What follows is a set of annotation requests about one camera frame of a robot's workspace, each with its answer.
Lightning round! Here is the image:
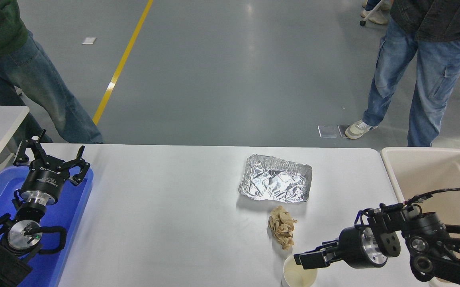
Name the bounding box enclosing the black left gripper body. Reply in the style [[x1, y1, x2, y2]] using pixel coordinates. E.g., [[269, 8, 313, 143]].
[[21, 161, 70, 195]]

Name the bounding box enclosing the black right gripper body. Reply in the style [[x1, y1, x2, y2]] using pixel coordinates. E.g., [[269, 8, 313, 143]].
[[338, 226, 370, 268]]

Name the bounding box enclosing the white paper cup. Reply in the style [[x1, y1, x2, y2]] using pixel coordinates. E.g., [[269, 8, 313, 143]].
[[281, 255, 318, 287]]

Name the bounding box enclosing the tan paper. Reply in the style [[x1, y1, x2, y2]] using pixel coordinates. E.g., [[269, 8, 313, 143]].
[[268, 206, 298, 251]]

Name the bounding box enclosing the crinkled foil tray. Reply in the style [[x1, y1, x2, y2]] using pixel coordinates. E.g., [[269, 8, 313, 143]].
[[238, 154, 313, 204]]

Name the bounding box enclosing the blue plastic tray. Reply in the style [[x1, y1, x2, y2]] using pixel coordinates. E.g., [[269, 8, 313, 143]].
[[0, 165, 94, 287]]

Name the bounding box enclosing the large pale plastic bin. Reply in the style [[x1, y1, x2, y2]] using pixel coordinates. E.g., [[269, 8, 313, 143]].
[[380, 147, 460, 287]]

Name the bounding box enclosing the yellow floor tape line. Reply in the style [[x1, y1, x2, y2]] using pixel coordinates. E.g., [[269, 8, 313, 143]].
[[93, 0, 154, 125]]

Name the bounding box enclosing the white chair leg with caster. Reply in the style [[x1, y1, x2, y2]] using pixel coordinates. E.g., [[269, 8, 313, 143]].
[[359, 0, 384, 27]]

